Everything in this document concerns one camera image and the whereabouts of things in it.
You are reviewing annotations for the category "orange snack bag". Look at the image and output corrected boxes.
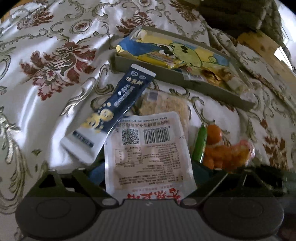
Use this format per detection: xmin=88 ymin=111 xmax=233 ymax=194
xmin=202 ymin=140 xmax=255 ymax=172

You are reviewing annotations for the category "navy blue stick sachet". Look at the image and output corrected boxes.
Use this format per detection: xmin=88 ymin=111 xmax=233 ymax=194
xmin=61 ymin=64 xmax=156 ymax=165

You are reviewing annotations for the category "white green snack pouch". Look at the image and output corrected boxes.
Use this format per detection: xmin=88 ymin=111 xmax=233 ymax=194
xmin=104 ymin=111 xmax=197 ymax=202

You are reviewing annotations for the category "clear rice cracker packet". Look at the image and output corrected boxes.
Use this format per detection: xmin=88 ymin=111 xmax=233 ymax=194
xmin=138 ymin=89 xmax=190 ymax=142

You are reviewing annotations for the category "clear nut bar packet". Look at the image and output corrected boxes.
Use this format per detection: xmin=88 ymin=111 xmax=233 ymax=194
xmin=222 ymin=72 xmax=249 ymax=95

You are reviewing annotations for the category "yellow green biscuit packet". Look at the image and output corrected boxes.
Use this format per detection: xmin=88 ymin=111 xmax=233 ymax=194
xmin=137 ymin=50 xmax=185 ymax=69

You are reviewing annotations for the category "green sausage stick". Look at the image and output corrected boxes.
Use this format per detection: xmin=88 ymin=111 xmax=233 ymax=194
xmin=191 ymin=125 xmax=207 ymax=163

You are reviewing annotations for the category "orange mandarin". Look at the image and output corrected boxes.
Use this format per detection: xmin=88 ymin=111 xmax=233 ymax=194
xmin=206 ymin=125 xmax=222 ymax=145

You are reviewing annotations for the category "yellow chip packet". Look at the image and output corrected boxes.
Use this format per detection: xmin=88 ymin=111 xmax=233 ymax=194
xmin=201 ymin=68 xmax=233 ymax=86

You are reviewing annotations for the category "grey tray with frog picture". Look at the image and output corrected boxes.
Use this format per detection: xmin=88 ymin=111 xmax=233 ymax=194
xmin=114 ymin=26 xmax=255 ymax=111

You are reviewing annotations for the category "floral satin bedspread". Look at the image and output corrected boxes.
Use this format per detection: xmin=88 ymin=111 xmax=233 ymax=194
xmin=1 ymin=1 xmax=295 ymax=240

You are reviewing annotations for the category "olive quilted jacket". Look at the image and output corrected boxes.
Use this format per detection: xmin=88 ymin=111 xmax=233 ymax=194
xmin=198 ymin=0 xmax=283 ymax=46

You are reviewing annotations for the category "wooden bed frame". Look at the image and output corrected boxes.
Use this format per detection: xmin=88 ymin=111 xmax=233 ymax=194
xmin=237 ymin=31 xmax=295 ymax=85

